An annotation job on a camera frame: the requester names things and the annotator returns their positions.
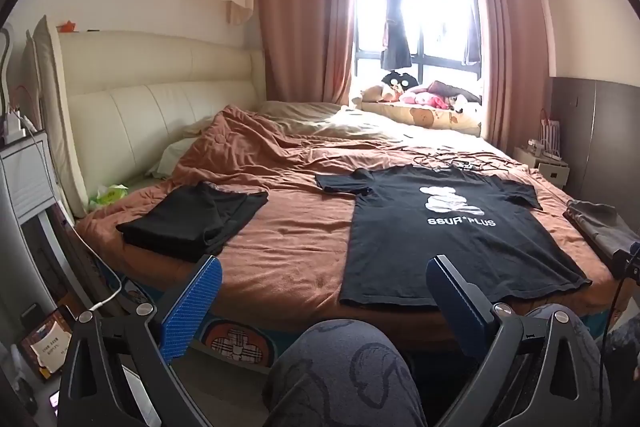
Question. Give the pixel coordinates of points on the beige bed sheet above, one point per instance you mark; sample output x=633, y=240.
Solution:
x=310, y=117

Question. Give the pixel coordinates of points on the beige plush toy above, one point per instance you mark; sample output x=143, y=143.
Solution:
x=372, y=94

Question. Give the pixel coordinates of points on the bear print cushion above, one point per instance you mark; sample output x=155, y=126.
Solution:
x=425, y=117

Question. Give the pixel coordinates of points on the folded black clothes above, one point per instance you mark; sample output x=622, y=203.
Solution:
x=185, y=222

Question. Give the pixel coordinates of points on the brown blanket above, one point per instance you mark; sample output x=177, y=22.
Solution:
x=290, y=247

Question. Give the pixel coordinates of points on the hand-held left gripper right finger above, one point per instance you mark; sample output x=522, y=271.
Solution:
x=457, y=292

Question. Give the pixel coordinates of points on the green tissue packet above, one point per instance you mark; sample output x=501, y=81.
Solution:
x=107, y=197

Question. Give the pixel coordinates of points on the grey clothes pile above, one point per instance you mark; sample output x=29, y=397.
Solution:
x=600, y=222

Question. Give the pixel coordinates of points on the black printed t-shirt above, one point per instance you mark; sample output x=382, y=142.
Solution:
x=425, y=247

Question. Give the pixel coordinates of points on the white nightstand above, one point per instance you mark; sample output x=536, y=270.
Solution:
x=542, y=167

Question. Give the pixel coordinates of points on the window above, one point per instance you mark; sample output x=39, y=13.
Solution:
x=435, y=22

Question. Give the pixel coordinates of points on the hanging dark garment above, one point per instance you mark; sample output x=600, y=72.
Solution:
x=395, y=27

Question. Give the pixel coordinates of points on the pink plush toy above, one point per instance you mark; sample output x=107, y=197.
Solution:
x=425, y=98

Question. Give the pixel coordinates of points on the white pillow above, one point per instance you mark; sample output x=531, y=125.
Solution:
x=165, y=157

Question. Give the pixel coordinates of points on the black and white plush toy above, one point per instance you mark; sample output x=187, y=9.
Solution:
x=400, y=81

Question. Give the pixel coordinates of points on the cream upright cushion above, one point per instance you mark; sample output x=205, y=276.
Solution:
x=55, y=107

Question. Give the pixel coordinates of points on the cream padded headboard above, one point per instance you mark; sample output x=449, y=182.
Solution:
x=150, y=77

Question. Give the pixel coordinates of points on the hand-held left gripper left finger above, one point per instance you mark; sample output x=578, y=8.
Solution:
x=192, y=307

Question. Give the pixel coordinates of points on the orange picture box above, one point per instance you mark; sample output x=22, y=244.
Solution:
x=47, y=344

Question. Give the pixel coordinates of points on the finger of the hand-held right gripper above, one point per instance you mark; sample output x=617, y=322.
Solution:
x=620, y=263

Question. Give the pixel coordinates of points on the pink curtain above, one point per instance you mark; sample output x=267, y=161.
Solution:
x=300, y=17
x=510, y=47

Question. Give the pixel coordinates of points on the person's left leg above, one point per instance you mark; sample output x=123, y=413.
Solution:
x=345, y=372

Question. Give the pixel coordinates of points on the grey bedside cabinet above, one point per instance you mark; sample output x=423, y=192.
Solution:
x=27, y=197

